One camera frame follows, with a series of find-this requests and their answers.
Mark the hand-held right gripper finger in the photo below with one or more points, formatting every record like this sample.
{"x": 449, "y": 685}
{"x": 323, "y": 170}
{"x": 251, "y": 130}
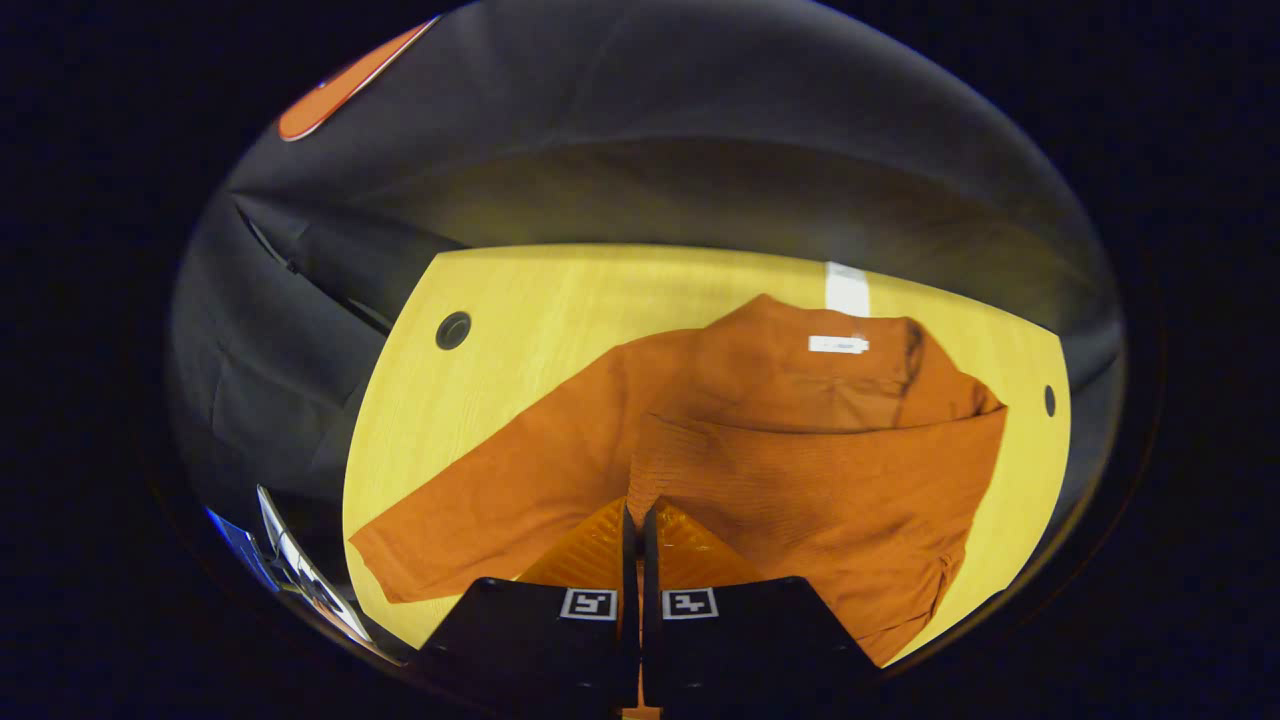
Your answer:
{"x": 630, "y": 600}
{"x": 650, "y": 600}

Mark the orange knit shirt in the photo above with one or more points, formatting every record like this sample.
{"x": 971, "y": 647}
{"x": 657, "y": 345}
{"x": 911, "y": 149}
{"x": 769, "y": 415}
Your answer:
{"x": 800, "y": 480}

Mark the white tape strip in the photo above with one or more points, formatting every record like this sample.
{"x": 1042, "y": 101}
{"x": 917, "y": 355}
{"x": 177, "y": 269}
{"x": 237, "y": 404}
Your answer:
{"x": 847, "y": 290}

